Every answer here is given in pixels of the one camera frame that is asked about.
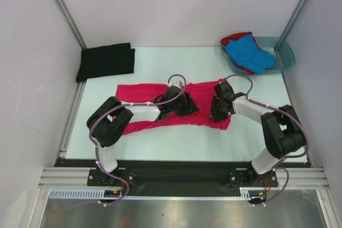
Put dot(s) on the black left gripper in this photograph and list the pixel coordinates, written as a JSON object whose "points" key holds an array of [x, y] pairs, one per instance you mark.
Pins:
{"points": [[189, 107]]}

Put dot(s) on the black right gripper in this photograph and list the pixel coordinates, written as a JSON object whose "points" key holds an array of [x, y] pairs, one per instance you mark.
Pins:
{"points": [[214, 113]]}

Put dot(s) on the pink t shirt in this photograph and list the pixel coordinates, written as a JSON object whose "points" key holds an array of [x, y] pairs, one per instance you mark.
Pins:
{"points": [[201, 93]]}

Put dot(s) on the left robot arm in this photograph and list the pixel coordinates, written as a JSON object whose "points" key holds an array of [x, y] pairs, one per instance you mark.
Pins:
{"points": [[108, 123]]}

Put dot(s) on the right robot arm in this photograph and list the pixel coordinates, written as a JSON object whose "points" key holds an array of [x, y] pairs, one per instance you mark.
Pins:
{"points": [[282, 131]]}

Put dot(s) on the blue t shirt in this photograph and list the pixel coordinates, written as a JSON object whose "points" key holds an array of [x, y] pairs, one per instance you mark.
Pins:
{"points": [[245, 52]]}

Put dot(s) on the red t shirt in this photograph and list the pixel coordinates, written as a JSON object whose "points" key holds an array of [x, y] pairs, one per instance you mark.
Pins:
{"points": [[234, 37]]}

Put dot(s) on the teal plastic basin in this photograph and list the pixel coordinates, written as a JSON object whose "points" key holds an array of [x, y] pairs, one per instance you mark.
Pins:
{"points": [[278, 48]]}

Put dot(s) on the folded black t shirt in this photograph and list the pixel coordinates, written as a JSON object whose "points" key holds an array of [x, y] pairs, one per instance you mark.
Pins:
{"points": [[116, 59]]}

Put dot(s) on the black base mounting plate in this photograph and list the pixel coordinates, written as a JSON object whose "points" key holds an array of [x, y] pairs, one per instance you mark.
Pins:
{"points": [[171, 178]]}

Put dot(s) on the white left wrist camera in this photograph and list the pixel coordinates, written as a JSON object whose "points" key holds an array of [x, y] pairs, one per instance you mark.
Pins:
{"points": [[179, 84]]}

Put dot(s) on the right aluminium corner post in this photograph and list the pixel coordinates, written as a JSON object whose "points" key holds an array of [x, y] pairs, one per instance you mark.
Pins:
{"points": [[293, 18]]}

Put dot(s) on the aluminium corner post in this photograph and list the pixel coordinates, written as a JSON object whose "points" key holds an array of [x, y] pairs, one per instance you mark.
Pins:
{"points": [[293, 18], [70, 22]]}

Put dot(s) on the aluminium front rail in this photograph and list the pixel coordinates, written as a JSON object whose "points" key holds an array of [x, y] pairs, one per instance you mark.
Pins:
{"points": [[64, 183]]}

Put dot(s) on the left aluminium corner post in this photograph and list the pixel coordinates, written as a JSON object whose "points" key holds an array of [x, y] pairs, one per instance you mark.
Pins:
{"points": [[70, 22]]}

